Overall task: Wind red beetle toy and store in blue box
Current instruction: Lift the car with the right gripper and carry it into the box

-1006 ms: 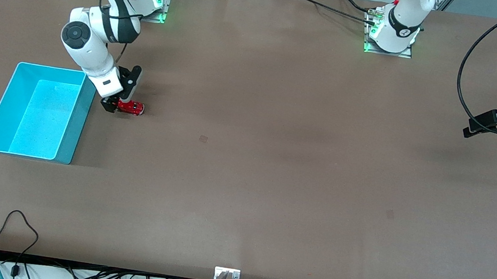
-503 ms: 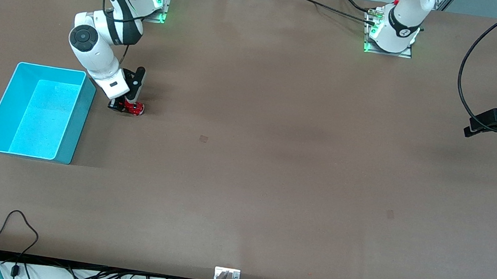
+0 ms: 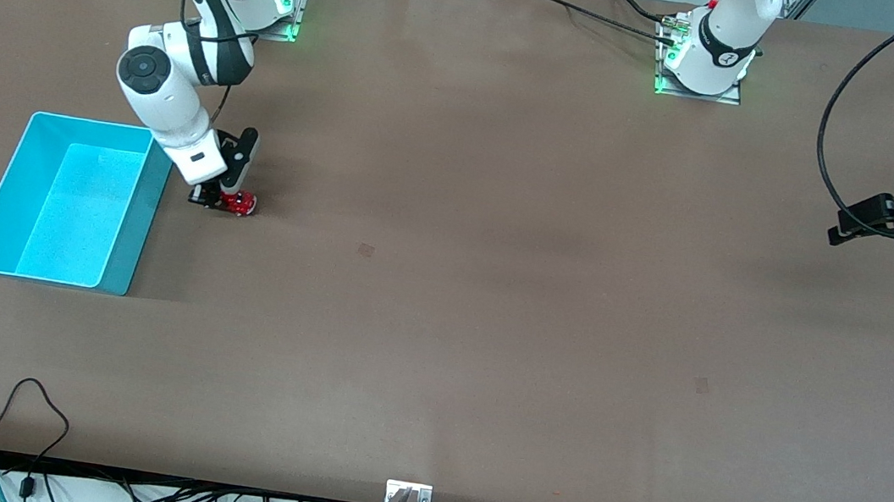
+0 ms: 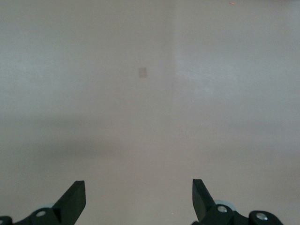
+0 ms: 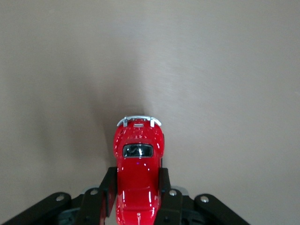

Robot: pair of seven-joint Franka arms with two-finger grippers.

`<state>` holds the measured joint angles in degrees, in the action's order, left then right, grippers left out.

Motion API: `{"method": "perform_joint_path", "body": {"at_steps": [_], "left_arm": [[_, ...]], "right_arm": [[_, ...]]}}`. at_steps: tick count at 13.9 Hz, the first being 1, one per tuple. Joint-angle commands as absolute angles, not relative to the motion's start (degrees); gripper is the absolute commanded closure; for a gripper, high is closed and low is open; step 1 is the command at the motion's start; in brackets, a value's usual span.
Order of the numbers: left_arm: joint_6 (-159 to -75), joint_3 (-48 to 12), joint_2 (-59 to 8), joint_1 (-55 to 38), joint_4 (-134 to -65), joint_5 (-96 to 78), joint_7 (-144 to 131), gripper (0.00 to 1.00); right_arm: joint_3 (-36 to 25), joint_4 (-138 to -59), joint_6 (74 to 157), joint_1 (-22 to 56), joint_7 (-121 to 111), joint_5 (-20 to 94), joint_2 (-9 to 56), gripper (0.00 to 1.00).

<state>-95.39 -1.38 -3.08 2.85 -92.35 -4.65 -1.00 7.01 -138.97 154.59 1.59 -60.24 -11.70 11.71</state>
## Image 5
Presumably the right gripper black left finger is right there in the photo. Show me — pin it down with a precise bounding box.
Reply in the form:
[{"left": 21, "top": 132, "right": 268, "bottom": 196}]
[{"left": 0, "top": 166, "right": 118, "bottom": 225}]

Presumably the red beetle toy car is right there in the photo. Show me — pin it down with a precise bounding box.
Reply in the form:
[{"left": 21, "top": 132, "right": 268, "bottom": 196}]
[{"left": 113, "top": 114, "right": 165, "bottom": 225}]

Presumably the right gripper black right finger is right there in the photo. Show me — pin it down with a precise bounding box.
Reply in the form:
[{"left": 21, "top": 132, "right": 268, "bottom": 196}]
[{"left": 154, "top": 167, "right": 252, "bottom": 225}]

